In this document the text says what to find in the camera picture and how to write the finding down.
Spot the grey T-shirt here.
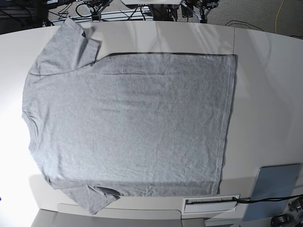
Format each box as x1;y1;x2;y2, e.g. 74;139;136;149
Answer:
22;19;237;214

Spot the blue-grey tablet board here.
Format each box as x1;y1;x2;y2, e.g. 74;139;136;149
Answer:
242;163;301;222

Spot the black device bottom right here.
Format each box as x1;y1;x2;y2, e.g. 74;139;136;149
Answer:
270;214;293;227

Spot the white base mount top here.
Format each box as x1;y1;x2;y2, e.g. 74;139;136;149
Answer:
121;0;182;5

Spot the black floor cable right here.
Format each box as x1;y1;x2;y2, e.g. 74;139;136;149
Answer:
224;19;303;38

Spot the black cable on table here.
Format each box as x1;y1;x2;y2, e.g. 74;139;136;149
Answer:
232;195;303;204

